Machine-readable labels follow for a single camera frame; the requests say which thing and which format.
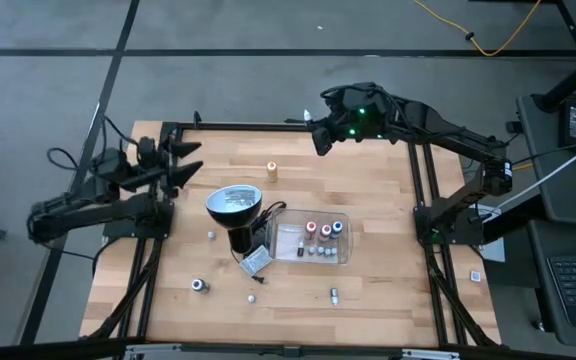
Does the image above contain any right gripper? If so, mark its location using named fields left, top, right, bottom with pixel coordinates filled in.
left=309, top=83, right=397, bottom=157

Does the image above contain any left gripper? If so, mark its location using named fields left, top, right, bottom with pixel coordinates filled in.
left=135, top=135, right=205, bottom=192

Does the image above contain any black gooseneck desk lamp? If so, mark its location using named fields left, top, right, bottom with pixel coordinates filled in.
left=204, top=183, right=269, bottom=255

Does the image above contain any clear plastic container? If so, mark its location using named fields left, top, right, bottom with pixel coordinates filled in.
left=266, top=207, right=353, bottom=266

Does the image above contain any black crossbeam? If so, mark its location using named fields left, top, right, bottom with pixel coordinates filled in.
left=0, top=337, right=576, bottom=360

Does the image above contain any dark grey side desk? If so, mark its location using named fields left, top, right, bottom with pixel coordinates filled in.
left=515, top=92, right=576, bottom=351

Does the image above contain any white rod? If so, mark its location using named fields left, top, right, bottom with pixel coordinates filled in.
left=487, top=134, right=576, bottom=217

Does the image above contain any black stand leg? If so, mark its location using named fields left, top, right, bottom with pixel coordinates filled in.
left=537, top=0, right=576, bottom=114

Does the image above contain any black aluminium table frame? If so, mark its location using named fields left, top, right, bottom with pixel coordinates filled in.
left=87, top=112, right=499, bottom=349

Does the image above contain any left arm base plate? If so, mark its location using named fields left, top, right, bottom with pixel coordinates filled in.
left=101, top=199, right=175, bottom=240

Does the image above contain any black lamp cord with plug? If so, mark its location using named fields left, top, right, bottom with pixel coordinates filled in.
left=230, top=200, right=289, bottom=285

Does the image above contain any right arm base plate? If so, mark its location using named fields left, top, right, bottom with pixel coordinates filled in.
left=414, top=207, right=487, bottom=246

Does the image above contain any yellow extension cable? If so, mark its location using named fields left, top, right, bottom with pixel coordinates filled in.
left=412, top=0, right=543, bottom=58

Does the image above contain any silver metal bracket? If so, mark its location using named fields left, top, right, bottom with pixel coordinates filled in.
left=401, top=348, right=462, bottom=360
left=123, top=343, right=182, bottom=360

